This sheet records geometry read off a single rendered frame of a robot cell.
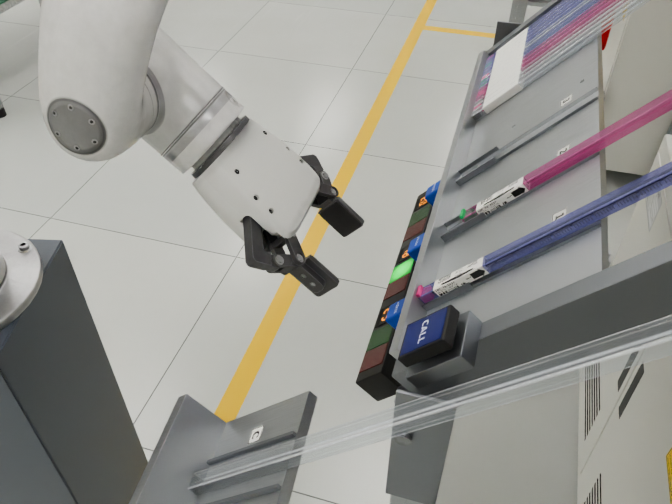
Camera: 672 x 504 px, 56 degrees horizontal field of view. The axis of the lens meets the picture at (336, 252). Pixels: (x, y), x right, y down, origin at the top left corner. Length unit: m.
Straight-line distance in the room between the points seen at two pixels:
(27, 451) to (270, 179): 0.44
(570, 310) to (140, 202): 1.68
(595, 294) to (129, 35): 0.37
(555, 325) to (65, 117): 0.39
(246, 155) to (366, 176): 1.49
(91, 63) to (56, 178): 1.76
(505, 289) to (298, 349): 1.01
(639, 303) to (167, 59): 0.41
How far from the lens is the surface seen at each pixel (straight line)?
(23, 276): 0.76
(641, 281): 0.47
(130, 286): 1.76
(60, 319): 0.81
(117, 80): 0.49
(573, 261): 0.54
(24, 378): 0.75
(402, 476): 0.63
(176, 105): 0.56
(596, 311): 0.49
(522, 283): 0.56
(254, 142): 0.59
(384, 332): 0.70
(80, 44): 0.48
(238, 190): 0.56
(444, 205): 0.75
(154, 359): 1.57
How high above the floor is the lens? 1.19
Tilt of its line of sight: 42 degrees down
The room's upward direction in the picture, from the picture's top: straight up
